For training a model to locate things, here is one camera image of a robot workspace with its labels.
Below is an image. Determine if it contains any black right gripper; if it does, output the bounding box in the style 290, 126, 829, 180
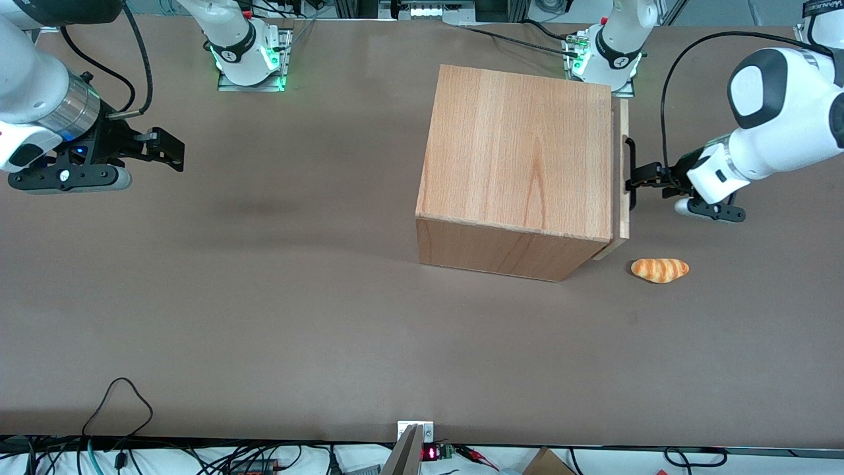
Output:
69, 119, 185, 174

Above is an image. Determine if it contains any metal base plate right arm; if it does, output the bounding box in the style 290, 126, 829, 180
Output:
217, 28, 293, 92

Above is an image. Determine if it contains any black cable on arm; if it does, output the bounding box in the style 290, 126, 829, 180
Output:
59, 0, 154, 121
660, 30, 833, 174

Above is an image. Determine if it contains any metal base plate left arm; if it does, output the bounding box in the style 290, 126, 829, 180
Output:
562, 32, 638, 98

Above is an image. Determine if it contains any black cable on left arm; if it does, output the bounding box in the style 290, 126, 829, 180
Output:
660, 30, 833, 174

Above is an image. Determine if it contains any light wooden drawer cabinet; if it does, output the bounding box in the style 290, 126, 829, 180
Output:
415, 64, 613, 283

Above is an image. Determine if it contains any orange striped toy bread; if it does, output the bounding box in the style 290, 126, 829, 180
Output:
630, 257, 690, 284

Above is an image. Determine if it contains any black cable to left base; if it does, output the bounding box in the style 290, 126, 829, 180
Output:
460, 20, 582, 57

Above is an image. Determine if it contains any brown cardboard piece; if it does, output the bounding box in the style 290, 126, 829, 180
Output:
523, 447, 576, 475

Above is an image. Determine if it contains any black looped cable on table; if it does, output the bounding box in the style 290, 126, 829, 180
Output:
82, 377, 154, 437

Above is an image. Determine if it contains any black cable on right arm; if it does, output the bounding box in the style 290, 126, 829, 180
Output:
59, 0, 154, 121

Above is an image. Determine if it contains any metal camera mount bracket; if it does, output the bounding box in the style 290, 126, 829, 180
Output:
396, 420, 435, 444

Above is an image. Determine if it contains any grey wedge-shaped bar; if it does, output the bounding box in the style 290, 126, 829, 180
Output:
380, 424, 424, 475

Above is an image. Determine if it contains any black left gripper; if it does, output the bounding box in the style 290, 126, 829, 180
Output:
629, 153, 698, 199

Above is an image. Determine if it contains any black cable loop under table edge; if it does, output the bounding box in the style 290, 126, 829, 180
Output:
663, 447, 729, 468

